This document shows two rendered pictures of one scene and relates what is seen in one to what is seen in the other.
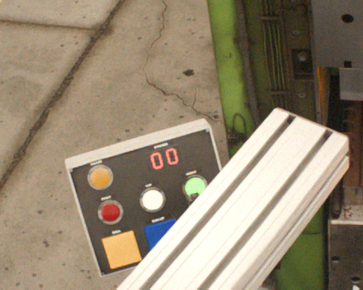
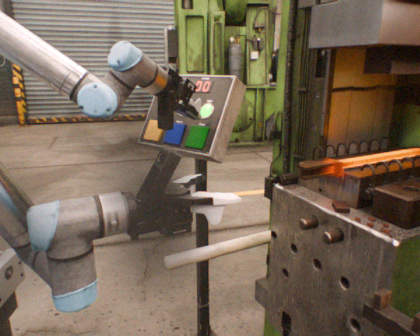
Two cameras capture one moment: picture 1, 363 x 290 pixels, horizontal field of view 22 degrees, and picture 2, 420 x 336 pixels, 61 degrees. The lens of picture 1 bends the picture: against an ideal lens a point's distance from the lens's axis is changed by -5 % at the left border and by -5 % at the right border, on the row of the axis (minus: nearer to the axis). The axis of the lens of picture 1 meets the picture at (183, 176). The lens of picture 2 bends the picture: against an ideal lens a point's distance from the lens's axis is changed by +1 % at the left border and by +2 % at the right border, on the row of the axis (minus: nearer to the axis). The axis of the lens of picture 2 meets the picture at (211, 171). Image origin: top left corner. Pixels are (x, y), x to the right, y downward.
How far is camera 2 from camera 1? 1.83 m
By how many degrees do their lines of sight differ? 47
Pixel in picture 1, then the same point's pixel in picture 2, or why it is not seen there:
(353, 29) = not seen: outside the picture
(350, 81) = (317, 22)
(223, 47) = (282, 44)
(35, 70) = not seen: hidden behind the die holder
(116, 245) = (152, 125)
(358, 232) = (290, 205)
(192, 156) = (215, 91)
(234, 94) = (281, 92)
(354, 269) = (285, 257)
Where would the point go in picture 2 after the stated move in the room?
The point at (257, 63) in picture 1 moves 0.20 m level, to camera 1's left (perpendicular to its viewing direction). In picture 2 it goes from (296, 59) to (247, 60)
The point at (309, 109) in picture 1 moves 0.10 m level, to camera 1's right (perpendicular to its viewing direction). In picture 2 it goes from (319, 110) to (352, 113)
